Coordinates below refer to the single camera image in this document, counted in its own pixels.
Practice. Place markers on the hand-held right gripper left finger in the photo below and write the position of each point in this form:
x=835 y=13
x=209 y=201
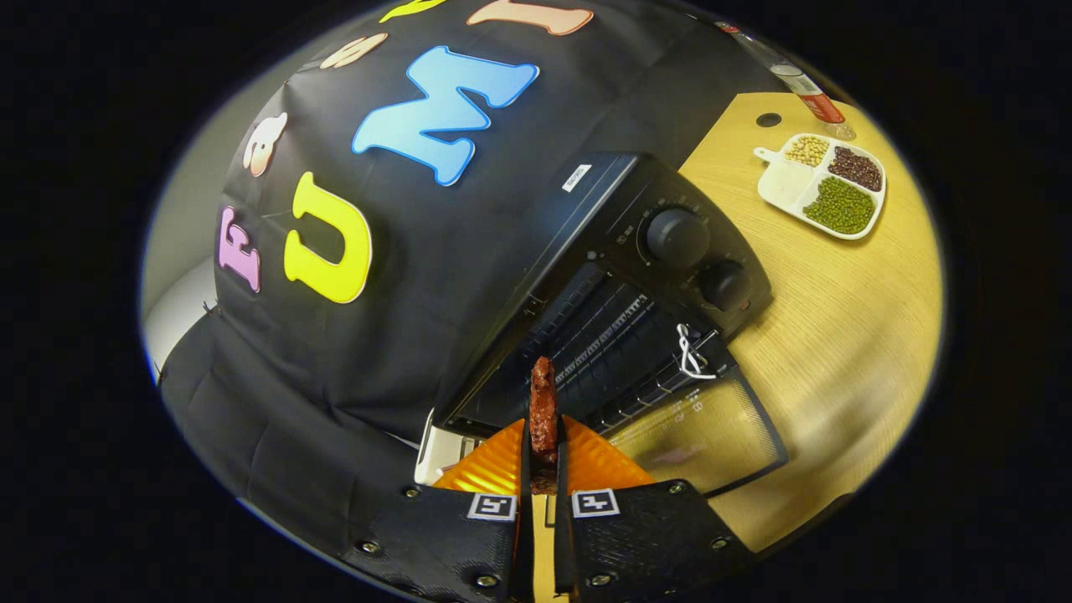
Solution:
x=526 y=469

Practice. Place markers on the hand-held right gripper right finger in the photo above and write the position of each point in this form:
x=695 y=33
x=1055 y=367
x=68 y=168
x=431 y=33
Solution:
x=561 y=477

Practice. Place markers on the reddish brown meat piece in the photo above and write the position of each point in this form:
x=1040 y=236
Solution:
x=543 y=410

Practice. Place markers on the black electric oven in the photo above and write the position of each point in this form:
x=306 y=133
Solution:
x=586 y=218

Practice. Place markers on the white toaster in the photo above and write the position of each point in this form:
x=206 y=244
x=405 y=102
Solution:
x=429 y=456

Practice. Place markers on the white twisted tie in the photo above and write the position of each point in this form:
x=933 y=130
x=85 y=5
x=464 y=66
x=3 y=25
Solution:
x=688 y=356

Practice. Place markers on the white divided plate of beans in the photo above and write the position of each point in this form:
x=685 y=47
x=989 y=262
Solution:
x=783 y=184

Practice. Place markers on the clear bottle with red label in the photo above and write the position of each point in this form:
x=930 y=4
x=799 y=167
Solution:
x=816 y=100

